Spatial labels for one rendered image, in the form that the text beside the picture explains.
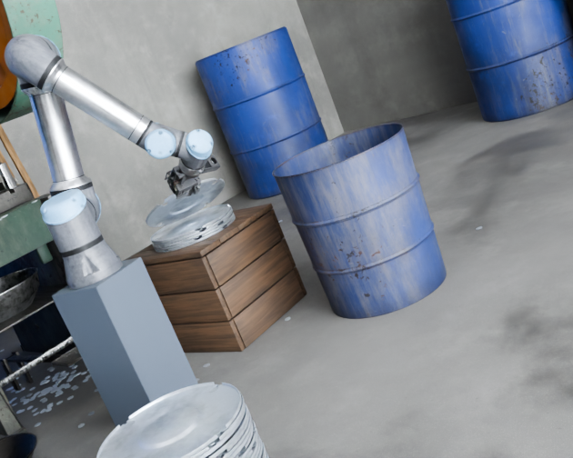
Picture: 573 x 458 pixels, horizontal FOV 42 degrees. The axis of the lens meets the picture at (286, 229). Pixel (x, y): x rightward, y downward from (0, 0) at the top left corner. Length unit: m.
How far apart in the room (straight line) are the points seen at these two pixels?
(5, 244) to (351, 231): 1.13
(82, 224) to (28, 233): 0.66
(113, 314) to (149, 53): 2.95
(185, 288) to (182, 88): 2.56
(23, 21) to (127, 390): 1.23
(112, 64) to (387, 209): 2.73
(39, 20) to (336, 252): 1.22
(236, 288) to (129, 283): 0.47
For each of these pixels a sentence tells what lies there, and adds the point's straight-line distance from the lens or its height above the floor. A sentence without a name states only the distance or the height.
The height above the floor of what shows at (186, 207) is 0.44.
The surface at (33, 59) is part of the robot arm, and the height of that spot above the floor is 1.02.
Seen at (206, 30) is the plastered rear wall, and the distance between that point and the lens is 5.04.
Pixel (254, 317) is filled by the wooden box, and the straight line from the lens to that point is 2.42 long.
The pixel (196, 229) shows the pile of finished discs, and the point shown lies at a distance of 2.43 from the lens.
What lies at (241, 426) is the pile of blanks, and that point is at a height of 0.24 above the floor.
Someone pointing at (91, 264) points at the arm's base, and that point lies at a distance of 1.99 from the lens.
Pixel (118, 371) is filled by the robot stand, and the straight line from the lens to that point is 2.05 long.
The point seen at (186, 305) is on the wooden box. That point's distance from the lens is 2.44.
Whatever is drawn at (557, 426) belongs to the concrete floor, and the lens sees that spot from 1.56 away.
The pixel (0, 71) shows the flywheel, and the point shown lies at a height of 1.09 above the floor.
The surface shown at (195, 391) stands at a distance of 1.58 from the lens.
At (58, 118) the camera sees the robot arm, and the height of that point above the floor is 0.86.
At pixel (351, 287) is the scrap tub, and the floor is 0.11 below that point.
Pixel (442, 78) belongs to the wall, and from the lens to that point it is 5.13.
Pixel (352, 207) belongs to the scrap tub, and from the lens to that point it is 2.12.
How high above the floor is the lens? 0.86
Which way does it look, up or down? 14 degrees down
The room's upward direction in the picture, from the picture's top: 22 degrees counter-clockwise
